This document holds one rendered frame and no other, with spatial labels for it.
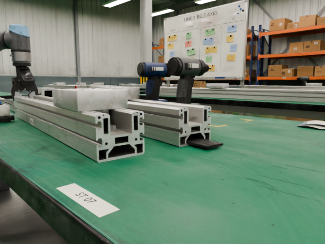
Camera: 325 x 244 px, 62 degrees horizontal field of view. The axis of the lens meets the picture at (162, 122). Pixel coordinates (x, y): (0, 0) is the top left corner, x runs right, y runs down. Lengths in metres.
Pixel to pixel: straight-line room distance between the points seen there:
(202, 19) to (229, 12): 0.46
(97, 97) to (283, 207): 0.38
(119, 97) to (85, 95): 0.07
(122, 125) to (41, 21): 12.71
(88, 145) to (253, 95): 1.87
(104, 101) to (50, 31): 12.76
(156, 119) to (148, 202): 0.34
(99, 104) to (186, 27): 3.90
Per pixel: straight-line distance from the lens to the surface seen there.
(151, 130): 0.67
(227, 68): 3.88
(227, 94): 2.38
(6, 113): 1.09
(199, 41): 4.20
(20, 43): 1.29
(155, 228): 0.28
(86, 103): 0.55
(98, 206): 0.33
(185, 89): 0.89
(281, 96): 2.19
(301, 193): 0.40
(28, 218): 1.65
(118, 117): 0.56
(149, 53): 9.37
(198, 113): 0.64
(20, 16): 12.96
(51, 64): 13.10
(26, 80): 1.21
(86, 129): 0.52
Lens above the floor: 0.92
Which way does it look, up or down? 8 degrees down
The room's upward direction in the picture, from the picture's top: straight up
